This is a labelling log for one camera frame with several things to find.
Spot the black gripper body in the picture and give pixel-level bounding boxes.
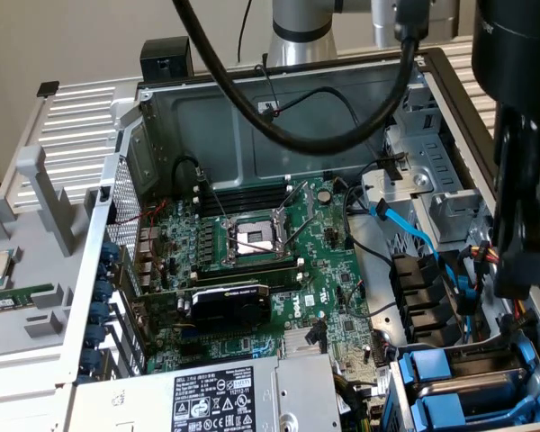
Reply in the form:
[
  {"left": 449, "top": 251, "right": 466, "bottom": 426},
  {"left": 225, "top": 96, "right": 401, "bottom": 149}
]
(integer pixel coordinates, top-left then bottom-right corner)
[{"left": 471, "top": 0, "right": 540, "bottom": 152}]

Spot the coloured power wire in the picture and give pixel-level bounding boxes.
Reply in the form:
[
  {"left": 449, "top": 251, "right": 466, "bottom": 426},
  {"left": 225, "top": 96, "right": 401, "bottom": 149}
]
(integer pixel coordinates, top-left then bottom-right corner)
[{"left": 459, "top": 241, "right": 539, "bottom": 328}]

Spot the blue SATA wire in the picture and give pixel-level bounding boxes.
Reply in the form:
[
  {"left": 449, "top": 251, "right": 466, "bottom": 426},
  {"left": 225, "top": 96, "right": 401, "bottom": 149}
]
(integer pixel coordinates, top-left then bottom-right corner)
[
  {"left": 443, "top": 260, "right": 483, "bottom": 346},
  {"left": 369, "top": 199, "right": 445, "bottom": 265}
]

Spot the hard disk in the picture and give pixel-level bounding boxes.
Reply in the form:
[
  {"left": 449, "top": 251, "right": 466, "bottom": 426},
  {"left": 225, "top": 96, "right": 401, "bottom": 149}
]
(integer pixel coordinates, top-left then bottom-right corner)
[{"left": 395, "top": 335, "right": 540, "bottom": 409}]

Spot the blue disk carrier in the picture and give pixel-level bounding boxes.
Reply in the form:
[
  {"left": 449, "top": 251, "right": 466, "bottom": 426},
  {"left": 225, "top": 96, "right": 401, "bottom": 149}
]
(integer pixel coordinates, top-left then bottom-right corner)
[{"left": 409, "top": 391, "right": 540, "bottom": 428}]

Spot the grey disk bay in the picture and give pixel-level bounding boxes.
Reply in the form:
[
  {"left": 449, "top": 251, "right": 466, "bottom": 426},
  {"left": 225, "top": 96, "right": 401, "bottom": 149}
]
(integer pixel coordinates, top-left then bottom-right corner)
[{"left": 384, "top": 328, "right": 540, "bottom": 432}]

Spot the metal optical drive cage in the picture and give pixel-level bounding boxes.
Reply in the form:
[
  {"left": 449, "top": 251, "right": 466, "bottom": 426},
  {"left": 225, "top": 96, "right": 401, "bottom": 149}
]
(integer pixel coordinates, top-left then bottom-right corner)
[{"left": 359, "top": 67, "right": 496, "bottom": 247}]

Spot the black fan shroud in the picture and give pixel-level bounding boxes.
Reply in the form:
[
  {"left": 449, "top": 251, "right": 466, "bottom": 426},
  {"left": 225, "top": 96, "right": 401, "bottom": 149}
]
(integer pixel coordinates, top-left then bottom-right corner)
[{"left": 388, "top": 252, "right": 463, "bottom": 350}]

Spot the green motherboard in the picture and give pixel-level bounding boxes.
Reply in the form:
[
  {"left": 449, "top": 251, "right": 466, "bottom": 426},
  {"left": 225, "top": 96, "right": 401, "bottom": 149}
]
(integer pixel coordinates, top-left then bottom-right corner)
[{"left": 132, "top": 173, "right": 382, "bottom": 406}]

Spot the metal socket cover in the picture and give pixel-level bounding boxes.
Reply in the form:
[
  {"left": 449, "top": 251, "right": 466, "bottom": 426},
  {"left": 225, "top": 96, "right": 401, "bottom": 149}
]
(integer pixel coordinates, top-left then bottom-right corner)
[{"left": 273, "top": 178, "right": 320, "bottom": 254}]

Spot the black RAM slot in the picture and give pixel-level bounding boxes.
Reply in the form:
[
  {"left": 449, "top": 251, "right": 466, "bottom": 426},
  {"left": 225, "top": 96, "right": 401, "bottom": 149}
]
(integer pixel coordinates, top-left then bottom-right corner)
[
  {"left": 192, "top": 180, "right": 294, "bottom": 204},
  {"left": 193, "top": 264, "right": 305, "bottom": 284},
  {"left": 193, "top": 256, "right": 305, "bottom": 276},
  {"left": 267, "top": 271, "right": 305, "bottom": 286},
  {"left": 192, "top": 174, "right": 294, "bottom": 199},
  {"left": 269, "top": 278, "right": 307, "bottom": 294},
  {"left": 196, "top": 193, "right": 296, "bottom": 217},
  {"left": 192, "top": 186, "right": 294, "bottom": 211}
]

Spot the silver heat sink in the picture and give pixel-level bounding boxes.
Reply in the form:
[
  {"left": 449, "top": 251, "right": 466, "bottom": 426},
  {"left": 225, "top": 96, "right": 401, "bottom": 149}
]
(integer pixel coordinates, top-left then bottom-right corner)
[{"left": 282, "top": 327, "right": 328, "bottom": 357}]

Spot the CPU socket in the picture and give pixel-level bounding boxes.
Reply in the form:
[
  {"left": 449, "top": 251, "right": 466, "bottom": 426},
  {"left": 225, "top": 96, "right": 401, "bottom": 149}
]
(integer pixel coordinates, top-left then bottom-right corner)
[{"left": 219, "top": 210, "right": 299, "bottom": 267}]

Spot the silver locking lever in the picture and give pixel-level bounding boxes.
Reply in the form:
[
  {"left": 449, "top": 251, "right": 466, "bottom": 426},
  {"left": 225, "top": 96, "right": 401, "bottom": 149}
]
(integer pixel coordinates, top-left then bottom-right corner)
[
  {"left": 229, "top": 236, "right": 278, "bottom": 256},
  {"left": 196, "top": 166, "right": 231, "bottom": 226}
]

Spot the black graphics card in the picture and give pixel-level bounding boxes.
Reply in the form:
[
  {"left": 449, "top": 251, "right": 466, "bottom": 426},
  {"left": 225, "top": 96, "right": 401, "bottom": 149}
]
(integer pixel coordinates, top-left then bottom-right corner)
[{"left": 132, "top": 281, "right": 274, "bottom": 338}]

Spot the open grey PC case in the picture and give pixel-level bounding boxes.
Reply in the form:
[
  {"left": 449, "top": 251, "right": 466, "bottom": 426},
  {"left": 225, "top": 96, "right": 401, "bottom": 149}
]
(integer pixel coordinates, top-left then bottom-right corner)
[{"left": 56, "top": 44, "right": 540, "bottom": 432}]

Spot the black box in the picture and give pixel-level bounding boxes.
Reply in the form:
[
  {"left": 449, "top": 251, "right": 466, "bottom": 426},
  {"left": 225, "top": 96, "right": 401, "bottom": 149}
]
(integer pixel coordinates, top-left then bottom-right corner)
[{"left": 139, "top": 36, "right": 195, "bottom": 85}]

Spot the grey power supply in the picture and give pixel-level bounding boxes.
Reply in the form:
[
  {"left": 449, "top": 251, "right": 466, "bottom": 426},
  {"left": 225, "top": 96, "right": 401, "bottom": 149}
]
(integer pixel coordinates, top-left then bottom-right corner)
[{"left": 69, "top": 353, "right": 343, "bottom": 432}]

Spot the grey part rack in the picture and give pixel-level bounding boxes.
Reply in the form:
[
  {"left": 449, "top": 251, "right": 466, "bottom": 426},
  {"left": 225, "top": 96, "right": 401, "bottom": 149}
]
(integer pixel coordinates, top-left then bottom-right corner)
[{"left": 0, "top": 144, "right": 118, "bottom": 361}]

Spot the black wire with connector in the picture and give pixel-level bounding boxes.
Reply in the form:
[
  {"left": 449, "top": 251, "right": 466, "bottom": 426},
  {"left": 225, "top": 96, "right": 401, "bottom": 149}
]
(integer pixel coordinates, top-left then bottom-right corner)
[{"left": 276, "top": 85, "right": 409, "bottom": 182}]

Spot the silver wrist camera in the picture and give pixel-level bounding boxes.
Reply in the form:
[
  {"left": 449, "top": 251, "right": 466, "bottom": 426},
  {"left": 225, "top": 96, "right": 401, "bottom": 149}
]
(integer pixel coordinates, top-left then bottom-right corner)
[{"left": 370, "top": 0, "right": 461, "bottom": 50}]

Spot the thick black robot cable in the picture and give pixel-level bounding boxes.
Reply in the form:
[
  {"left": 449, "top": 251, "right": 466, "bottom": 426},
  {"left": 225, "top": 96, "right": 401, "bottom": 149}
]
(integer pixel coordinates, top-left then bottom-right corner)
[{"left": 170, "top": 0, "right": 427, "bottom": 155}]

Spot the thin red black wire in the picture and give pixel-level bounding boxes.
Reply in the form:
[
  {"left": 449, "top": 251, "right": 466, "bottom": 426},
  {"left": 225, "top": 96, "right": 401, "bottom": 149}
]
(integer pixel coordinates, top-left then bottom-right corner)
[{"left": 254, "top": 62, "right": 283, "bottom": 118}]

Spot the yellow black wire bundle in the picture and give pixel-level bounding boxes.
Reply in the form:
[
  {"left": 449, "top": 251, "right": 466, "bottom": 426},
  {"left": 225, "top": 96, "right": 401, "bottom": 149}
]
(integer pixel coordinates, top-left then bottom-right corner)
[{"left": 332, "top": 368, "right": 391, "bottom": 432}]

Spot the thin black cable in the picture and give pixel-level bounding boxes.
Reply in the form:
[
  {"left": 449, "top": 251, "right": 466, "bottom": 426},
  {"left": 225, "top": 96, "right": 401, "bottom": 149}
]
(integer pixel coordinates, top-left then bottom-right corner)
[{"left": 235, "top": 21, "right": 252, "bottom": 64}]

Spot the black loop wire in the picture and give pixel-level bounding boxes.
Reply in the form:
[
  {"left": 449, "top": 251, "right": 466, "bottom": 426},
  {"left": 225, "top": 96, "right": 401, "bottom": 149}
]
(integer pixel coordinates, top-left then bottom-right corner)
[{"left": 172, "top": 155, "right": 208, "bottom": 199}]

